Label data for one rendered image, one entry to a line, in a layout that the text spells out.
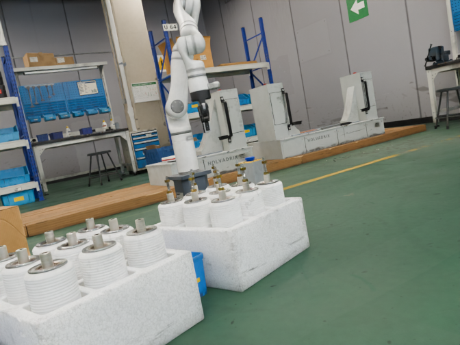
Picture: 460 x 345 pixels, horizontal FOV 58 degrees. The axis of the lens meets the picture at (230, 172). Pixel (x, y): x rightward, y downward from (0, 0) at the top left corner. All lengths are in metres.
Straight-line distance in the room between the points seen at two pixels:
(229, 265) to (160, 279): 0.27
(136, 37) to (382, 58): 4.23
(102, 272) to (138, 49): 7.12
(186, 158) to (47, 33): 8.38
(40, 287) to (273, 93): 3.37
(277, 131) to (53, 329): 3.36
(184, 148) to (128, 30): 6.32
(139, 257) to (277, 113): 3.15
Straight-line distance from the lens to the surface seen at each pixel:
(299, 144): 4.07
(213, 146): 3.71
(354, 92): 4.94
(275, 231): 1.32
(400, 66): 6.96
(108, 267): 0.94
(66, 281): 0.90
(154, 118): 7.77
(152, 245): 1.00
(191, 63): 1.55
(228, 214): 1.20
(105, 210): 3.11
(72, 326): 0.89
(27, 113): 7.12
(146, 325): 0.98
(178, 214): 1.37
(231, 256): 1.18
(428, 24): 6.72
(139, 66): 7.86
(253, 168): 1.62
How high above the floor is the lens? 0.46
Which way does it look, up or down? 6 degrees down
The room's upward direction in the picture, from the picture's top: 11 degrees counter-clockwise
